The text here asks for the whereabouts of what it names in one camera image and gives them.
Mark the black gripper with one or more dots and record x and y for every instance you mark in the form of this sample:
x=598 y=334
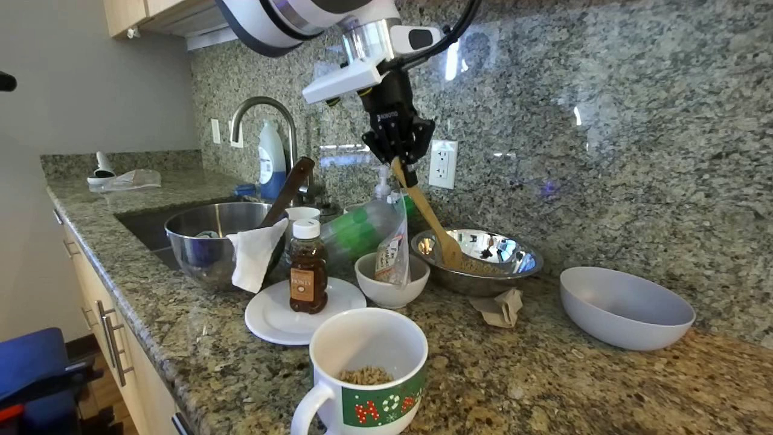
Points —
x=395 y=121

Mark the light wooden spoon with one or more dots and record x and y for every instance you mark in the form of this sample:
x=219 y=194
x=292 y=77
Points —
x=437 y=231

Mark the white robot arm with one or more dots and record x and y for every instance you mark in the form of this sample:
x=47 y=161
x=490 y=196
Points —
x=274 y=20

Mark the small white bowl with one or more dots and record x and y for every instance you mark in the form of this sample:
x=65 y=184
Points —
x=389 y=296

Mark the shiny silver bowl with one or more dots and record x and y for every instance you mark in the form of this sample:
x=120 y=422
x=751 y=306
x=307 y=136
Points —
x=504 y=257

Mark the white dish soap bottle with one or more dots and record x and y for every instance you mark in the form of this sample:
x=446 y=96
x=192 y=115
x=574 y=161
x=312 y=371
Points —
x=270 y=159

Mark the large steel mixing bowl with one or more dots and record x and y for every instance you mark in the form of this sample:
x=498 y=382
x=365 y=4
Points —
x=196 y=243

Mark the grey bowl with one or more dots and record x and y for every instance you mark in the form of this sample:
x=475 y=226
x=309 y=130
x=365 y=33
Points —
x=624 y=315

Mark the clear snack packet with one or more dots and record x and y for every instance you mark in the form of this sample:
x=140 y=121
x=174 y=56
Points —
x=391 y=243

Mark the green plastic bottle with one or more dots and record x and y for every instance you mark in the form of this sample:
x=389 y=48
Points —
x=351 y=231

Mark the dark brown wooden utensil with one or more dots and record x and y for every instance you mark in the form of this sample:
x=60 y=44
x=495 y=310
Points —
x=287 y=189

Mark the brown honey bottle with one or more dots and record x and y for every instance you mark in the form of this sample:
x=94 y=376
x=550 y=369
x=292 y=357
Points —
x=307 y=278

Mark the blue sponge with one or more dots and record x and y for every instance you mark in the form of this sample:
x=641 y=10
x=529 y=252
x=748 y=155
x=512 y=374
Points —
x=252 y=193

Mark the chrome faucet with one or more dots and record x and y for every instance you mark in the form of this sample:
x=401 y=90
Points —
x=262 y=102

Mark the crumpled brown paper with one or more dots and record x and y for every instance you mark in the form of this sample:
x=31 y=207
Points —
x=498 y=310

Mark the white cloth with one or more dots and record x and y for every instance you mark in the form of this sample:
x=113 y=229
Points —
x=255 y=257

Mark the white Christmas mug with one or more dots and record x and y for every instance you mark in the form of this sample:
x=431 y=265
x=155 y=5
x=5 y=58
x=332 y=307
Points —
x=365 y=346

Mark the wooden upper cabinet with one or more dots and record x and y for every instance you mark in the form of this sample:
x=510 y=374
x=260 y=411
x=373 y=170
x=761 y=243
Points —
x=128 y=10

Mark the black knob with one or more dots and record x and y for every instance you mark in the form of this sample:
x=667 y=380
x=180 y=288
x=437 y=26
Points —
x=5 y=81

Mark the white wall outlet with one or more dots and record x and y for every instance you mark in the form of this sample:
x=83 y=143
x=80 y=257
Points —
x=440 y=172

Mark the white wrist mount plate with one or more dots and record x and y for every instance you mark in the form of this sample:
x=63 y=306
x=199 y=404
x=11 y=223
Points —
x=341 y=81

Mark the small white wall switch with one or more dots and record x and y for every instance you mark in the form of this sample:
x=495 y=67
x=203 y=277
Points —
x=215 y=131

